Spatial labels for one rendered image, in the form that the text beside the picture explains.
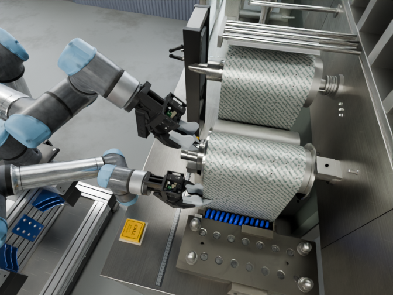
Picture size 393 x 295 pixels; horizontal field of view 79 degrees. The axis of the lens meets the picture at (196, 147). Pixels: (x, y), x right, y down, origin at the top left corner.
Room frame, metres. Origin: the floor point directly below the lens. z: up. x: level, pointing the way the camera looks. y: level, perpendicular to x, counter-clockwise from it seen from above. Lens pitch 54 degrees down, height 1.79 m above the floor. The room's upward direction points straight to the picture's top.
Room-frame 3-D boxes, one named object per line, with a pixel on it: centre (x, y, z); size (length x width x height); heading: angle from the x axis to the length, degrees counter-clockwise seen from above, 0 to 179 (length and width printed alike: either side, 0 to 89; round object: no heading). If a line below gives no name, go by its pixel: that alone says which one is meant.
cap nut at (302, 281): (0.08, -0.30, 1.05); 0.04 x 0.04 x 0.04
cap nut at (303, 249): (0.17, -0.32, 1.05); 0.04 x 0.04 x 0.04
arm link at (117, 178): (0.37, 0.25, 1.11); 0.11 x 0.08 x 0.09; 78
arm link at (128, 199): (0.38, 0.26, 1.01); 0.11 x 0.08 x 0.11; 27
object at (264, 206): (0.28, -0.13, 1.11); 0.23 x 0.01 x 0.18; 78
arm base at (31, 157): (0.62, 0.83, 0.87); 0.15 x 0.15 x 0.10
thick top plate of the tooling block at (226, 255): (0.16, -0.15, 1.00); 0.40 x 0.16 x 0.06; 78
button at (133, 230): (0.26, 0.23, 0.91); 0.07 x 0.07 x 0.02; 78
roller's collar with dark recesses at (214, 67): (0.62, -0.06, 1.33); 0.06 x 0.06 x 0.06; 78
